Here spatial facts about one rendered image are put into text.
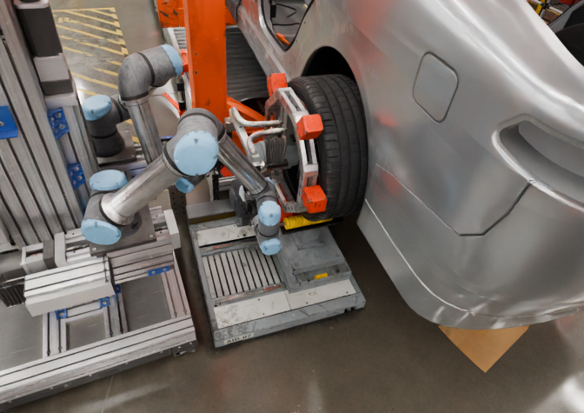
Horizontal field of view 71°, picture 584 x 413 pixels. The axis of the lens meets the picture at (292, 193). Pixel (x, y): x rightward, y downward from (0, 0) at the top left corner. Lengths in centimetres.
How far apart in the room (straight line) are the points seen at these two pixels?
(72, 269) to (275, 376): 106
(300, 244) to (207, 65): 105
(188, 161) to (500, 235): 83
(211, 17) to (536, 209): 147
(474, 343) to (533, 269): 134
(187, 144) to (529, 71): 82
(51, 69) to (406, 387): 199
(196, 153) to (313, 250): 130
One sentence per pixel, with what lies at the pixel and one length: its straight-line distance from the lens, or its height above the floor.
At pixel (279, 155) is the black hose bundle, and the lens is 162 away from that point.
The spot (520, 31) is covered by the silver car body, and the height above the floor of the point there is 167.
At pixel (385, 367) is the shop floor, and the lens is 228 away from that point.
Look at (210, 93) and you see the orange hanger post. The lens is 212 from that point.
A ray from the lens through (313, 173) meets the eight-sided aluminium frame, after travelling 163.
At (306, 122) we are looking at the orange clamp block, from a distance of 156.
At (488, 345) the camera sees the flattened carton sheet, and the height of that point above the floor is 1.
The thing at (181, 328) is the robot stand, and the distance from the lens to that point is 203.
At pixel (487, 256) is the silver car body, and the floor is 117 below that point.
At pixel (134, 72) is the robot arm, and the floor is 131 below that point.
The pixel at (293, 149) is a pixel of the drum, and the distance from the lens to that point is 183.
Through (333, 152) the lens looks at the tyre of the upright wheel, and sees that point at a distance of 161.
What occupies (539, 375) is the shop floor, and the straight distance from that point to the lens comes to 262.
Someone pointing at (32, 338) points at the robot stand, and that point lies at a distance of 221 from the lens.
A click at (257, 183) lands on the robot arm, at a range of 143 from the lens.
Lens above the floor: 198
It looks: 42 degrees down
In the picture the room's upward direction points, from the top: 7 degrees clockwise
